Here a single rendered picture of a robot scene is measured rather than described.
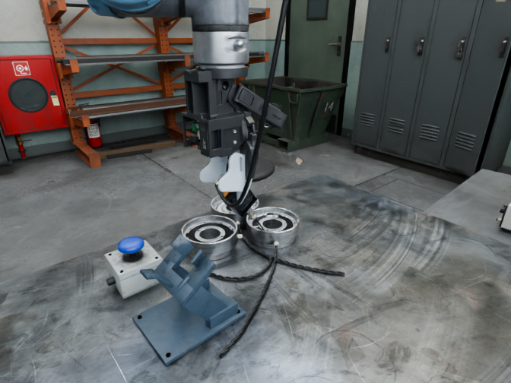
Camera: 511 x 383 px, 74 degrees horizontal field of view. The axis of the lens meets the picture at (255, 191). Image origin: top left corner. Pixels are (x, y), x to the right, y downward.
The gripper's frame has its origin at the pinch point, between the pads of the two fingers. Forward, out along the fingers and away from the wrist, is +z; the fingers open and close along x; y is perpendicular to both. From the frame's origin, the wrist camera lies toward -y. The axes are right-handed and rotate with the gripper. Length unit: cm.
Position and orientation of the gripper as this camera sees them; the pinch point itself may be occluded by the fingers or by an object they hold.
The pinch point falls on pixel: (236, 193)
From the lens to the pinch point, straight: 56.9
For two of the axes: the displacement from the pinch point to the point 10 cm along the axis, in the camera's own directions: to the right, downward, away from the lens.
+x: 6.6, 3.1, -6.8
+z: 0.0, 9.1, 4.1
